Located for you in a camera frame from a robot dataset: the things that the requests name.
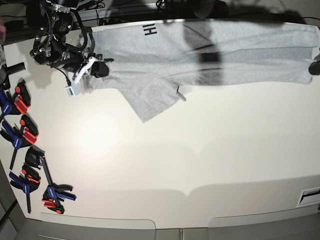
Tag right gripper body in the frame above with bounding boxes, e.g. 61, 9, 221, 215
63, 53, 114, 82

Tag grey T-shirt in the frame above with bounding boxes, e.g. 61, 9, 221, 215
84, 20, 319, 122

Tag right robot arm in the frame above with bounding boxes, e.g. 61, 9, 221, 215
29, 0, 113, 86

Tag person hand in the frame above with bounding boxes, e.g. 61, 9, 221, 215
0, 18, 7, 44

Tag top blue red bar clamp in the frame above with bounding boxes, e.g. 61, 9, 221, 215
0, 80, 31, 121

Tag black clamp at edge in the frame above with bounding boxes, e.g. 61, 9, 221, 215
0, 62, 26, 90

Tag long blue red bar clamp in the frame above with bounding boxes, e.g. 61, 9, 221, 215
25, 147, 77, 215

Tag white label sticker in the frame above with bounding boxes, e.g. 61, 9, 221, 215
297, 187, 320, 208

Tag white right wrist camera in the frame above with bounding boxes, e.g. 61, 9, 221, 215
65, 84, 82, 97

